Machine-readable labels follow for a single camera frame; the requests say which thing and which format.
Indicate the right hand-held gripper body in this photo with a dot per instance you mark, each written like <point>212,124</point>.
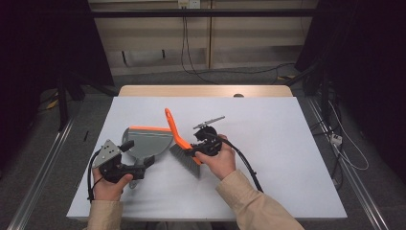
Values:
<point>209,142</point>

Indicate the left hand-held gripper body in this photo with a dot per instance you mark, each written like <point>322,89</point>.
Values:
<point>110,159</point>

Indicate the grey dustpan with orange edge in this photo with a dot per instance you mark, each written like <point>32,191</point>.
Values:
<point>148,142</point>

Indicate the orange brush with grey bristles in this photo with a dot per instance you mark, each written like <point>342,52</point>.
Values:
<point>178,134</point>

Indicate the person's right hand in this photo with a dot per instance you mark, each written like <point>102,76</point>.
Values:
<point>221,163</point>

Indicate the person's left hand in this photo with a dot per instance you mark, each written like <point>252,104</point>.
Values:
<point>107,190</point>

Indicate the wooden table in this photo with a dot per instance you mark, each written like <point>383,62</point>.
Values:
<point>191,91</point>

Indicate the small dark round object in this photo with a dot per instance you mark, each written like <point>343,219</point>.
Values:
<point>238,95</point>

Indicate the white table cover board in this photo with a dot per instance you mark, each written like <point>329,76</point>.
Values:
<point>271,159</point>

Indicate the black metal stand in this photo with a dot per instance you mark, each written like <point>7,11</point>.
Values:
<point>324,92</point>
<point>63,102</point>

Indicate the white power strip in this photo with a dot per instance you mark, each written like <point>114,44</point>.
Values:
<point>336,139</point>

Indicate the black horizontal bar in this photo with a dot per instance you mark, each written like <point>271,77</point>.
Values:
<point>223,13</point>

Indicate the dark curtain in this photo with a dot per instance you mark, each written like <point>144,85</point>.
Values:
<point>367,48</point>
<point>38,38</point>

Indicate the aluminium floor rail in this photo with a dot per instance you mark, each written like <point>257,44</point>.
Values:
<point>351,175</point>
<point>38,179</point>

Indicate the white wall socket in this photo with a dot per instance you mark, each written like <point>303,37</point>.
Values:
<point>189,3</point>

